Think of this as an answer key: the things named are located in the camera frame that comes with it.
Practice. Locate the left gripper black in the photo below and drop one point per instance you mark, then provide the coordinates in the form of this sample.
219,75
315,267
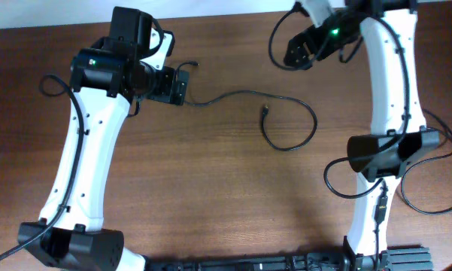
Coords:
165,92

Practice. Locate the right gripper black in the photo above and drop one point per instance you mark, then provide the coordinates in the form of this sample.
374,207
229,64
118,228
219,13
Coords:
313,37

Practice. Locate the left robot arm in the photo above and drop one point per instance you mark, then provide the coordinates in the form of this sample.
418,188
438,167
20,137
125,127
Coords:
108,81

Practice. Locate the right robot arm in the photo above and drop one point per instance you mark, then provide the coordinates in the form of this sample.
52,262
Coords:
399,135

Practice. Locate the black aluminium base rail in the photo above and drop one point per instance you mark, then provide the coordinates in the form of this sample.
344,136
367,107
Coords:
278,261

